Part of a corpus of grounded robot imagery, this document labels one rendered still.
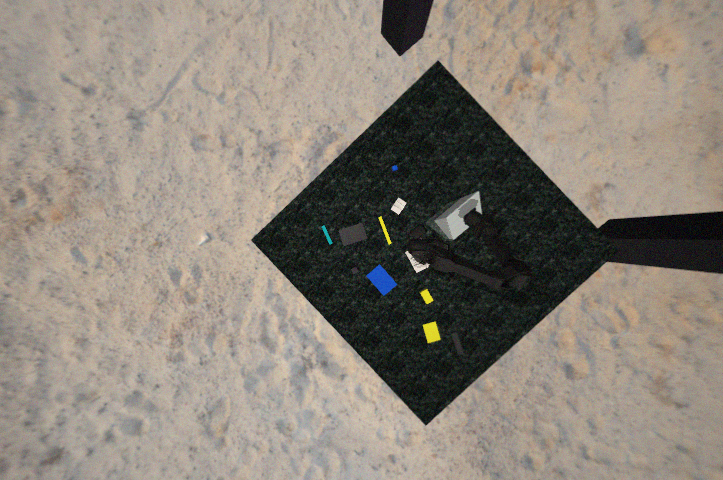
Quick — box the yellow flat plate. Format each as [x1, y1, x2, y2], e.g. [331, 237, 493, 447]
[423, 321, 441, 343]

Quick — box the blue flat square plate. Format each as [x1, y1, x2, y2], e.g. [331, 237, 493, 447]
[366, 264, 397, 296]

